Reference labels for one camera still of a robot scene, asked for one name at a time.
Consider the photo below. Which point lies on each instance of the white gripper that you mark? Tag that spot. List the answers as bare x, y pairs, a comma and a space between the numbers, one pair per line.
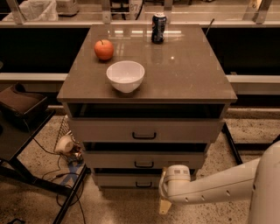
168, 191

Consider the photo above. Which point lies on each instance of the white drawer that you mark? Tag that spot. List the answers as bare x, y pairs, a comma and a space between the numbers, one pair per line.
127, 180
135, 160
146, 130

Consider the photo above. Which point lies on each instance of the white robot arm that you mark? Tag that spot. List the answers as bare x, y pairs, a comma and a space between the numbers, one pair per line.
257, 180

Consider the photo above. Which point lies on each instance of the grey drawer cabinet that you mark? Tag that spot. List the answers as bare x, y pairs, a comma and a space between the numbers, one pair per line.
183, 80

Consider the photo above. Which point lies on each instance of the black stand leg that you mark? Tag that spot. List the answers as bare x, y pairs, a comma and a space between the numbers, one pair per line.
231, 143

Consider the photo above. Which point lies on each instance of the white round device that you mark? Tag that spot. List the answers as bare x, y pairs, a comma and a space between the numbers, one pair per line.
65, 144

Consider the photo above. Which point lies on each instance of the white bowl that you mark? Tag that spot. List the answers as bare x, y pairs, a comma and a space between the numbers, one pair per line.
125, 76

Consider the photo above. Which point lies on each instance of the black side table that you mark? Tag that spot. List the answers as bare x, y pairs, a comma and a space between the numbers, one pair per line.
13, 141

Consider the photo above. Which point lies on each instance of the red apple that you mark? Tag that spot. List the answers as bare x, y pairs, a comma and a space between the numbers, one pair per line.
103, 49

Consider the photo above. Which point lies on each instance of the dark brown tray box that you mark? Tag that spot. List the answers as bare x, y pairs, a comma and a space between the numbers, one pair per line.
15, 101

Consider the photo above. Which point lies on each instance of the dark soda can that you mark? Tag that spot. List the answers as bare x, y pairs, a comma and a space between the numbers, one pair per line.
158, 27

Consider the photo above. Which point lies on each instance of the white plastic bag bin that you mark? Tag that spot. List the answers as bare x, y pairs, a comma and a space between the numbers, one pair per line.
31, 10

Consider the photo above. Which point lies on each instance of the wire mesh rack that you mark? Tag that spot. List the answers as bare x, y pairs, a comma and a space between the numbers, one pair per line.
65, 130

